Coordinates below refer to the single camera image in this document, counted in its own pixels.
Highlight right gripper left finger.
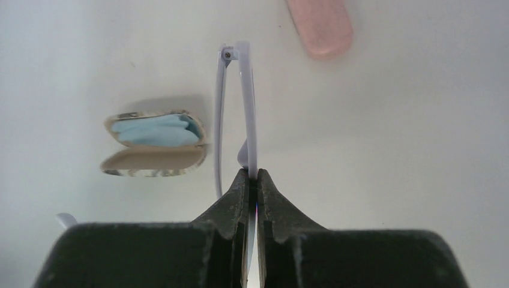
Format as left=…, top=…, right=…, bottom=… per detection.
left=34, top=170, right=249, bottom=287

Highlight patterned glasses case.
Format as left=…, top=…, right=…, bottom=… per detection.
left=101, top=110, right=206, bottom=177

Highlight white sunglasses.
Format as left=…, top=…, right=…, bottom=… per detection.
left=56, top=41, right=258, bottom=281

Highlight light blue cloth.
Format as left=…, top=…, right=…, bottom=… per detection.
left=110, top=113, right=203, bottom=148

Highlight pink glasses case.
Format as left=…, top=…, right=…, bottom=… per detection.
left=286, top=0, right=354, bottom=60

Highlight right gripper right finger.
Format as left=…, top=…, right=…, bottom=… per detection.
left=256, top=169, right=468, bottom=287

